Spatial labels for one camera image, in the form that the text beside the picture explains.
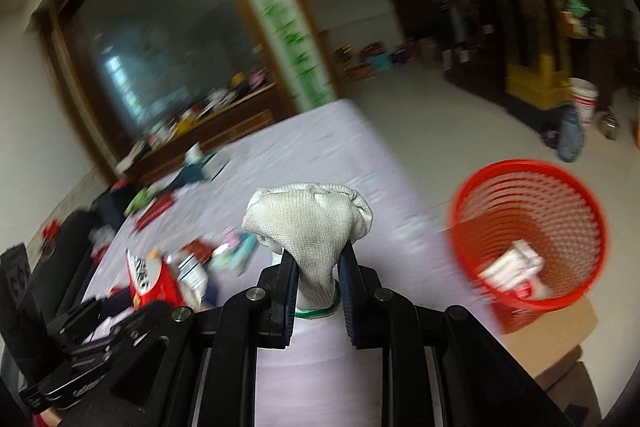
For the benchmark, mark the floral lilac bed sheet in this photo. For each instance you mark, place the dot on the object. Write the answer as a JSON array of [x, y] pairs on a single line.
[[319, 379]]

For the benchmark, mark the wooden cabinet with glass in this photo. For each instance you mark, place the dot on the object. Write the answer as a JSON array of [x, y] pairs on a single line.
[[142, 81]]

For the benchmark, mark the white knit glove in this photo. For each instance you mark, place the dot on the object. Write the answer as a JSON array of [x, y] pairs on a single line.
[[313, 222]]

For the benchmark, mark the cardboard box under basket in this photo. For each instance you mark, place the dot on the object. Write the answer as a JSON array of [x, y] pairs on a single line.
[[551, 338]]

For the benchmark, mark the metal kettle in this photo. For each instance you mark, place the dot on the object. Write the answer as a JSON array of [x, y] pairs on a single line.
[[609, 125]]

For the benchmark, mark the red flat package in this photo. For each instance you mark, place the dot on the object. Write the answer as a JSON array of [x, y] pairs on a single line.
[[157, 208]]

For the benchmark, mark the green cloth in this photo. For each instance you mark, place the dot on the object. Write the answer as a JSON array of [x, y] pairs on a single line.
[[142, 199]]

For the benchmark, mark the dark wooden stool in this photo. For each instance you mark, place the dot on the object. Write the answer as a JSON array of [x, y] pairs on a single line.
[[568, 384]]

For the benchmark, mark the teal tissue box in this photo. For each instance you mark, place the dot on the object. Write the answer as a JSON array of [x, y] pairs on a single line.
[[199, 166]]

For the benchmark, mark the white paper trash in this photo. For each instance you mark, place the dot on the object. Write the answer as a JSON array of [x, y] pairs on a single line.
[[517, 273]]

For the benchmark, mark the blue thermos jug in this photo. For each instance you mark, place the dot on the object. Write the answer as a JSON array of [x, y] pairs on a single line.
[[571, 135]]

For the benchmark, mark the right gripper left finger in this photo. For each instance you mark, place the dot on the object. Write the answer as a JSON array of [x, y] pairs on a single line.
[[280, 284]]

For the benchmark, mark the red white snack bag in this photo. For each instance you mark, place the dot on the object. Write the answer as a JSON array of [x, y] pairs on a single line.
[[150, 279]]

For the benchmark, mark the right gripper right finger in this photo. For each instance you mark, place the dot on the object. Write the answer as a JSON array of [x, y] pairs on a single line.
[[358, 284]]

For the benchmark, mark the white plastic bucket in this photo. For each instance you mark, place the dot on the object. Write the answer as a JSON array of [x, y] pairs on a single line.
[[585, 96]]

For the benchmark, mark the teal snack packet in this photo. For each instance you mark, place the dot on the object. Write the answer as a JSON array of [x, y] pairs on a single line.
[[234, 254]]

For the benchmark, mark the red plastic mesh basket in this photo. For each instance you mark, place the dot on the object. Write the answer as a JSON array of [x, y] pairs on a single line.
[[528, 205]]

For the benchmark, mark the golden wooden column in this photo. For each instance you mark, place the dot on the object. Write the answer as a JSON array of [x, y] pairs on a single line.
[[536, 70]]

